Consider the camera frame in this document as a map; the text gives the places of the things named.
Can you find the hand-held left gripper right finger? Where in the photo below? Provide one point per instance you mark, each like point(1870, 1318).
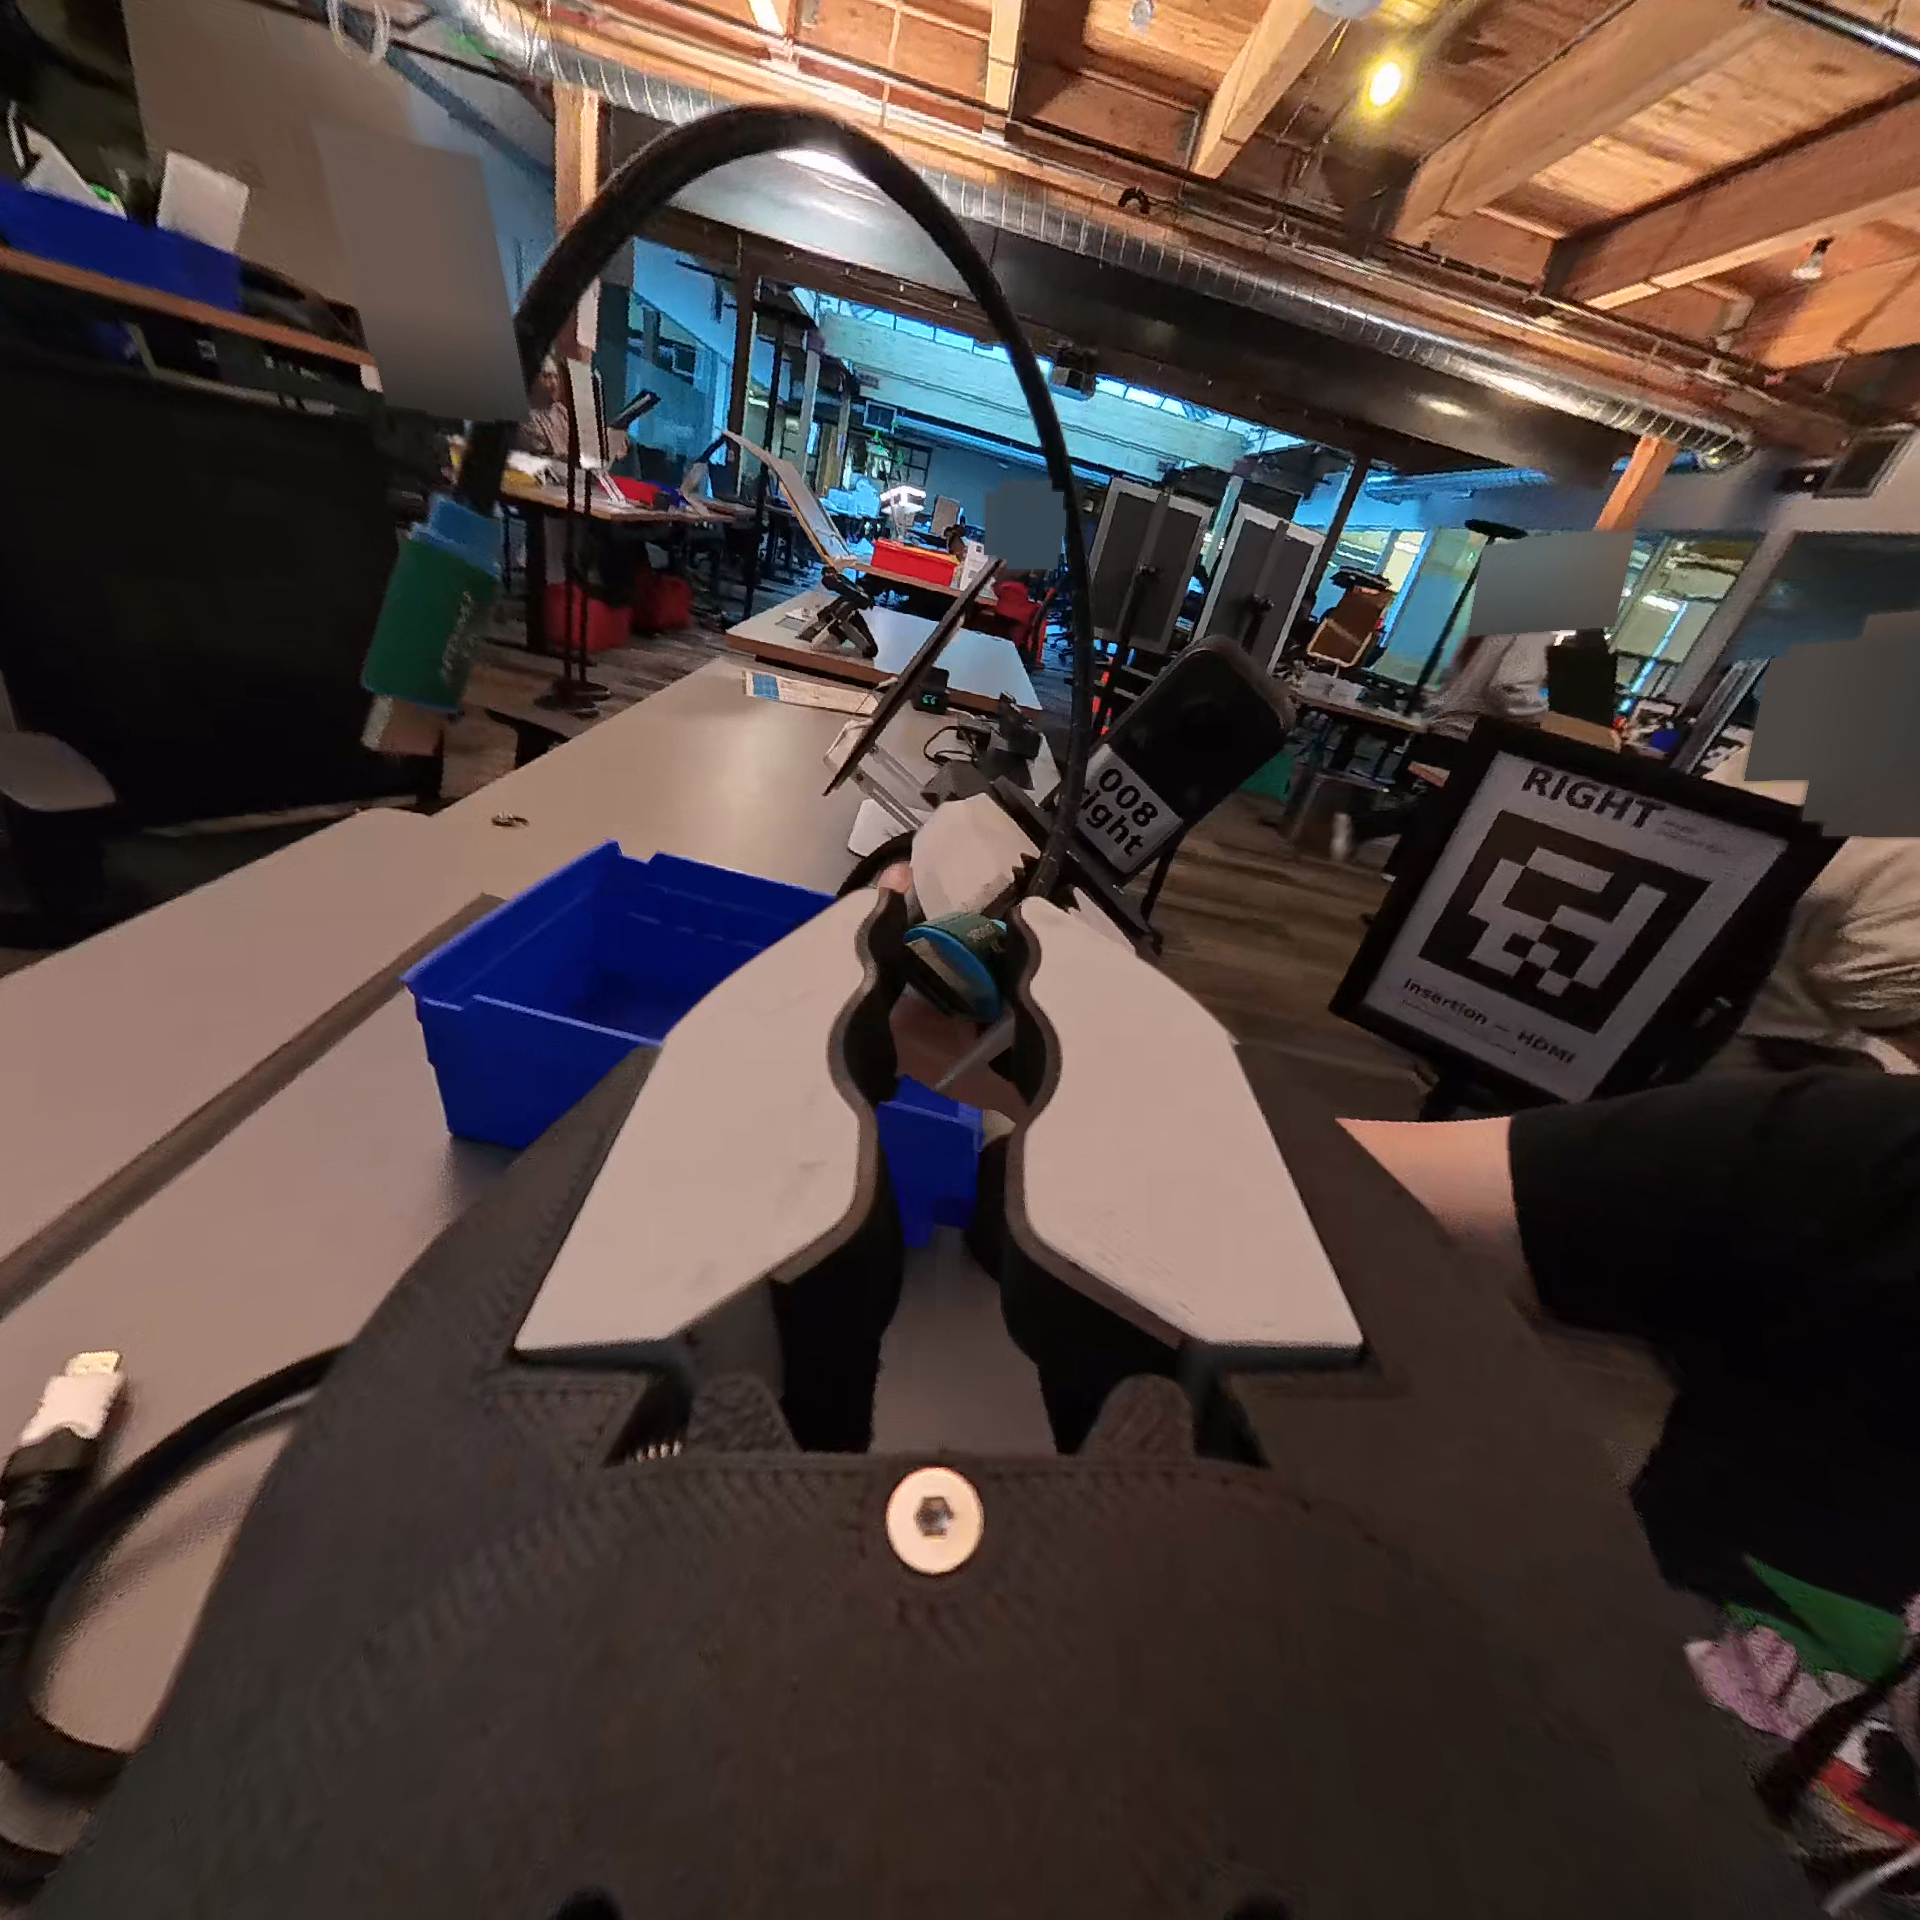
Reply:
point(1171, 1156)

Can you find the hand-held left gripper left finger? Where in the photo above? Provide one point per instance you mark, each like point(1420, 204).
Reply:
point(720, 1142)

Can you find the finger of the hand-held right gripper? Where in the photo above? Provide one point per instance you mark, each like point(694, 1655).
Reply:
point(968, 856)

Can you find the person's right forearm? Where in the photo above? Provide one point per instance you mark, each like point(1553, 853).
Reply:
point(1434, 1200)

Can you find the grey metal cabinet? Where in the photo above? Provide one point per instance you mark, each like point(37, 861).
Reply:
point(1148, 564)
point(1267, 585)

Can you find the black flat screen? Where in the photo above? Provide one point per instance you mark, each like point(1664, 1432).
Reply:
point(896, 694)

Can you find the grey desk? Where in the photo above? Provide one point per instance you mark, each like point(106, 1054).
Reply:
point(960, 661)

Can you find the blue plastic bin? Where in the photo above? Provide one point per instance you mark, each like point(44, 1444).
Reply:
point(600, 960)

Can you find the white paper card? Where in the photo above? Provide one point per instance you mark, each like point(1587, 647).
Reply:
point(819, 694)

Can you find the red storage bin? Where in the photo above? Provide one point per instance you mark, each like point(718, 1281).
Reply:
point(912, 564)
point(600, 616)

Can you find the ceiling light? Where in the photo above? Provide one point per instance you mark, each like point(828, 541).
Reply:
point(1384, 81)

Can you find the grey chair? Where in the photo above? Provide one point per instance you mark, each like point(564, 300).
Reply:
point(53, 780)

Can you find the wooden shelf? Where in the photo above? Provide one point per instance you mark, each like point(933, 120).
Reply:
point(148, 297)

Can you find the blue storage crate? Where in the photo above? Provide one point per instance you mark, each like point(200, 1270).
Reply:
point(106, 247)

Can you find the silver spiral duct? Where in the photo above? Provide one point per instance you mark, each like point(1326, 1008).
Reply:
point(1201, 254)

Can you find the wall vent grille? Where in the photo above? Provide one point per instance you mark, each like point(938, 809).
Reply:
point(1865, 461)

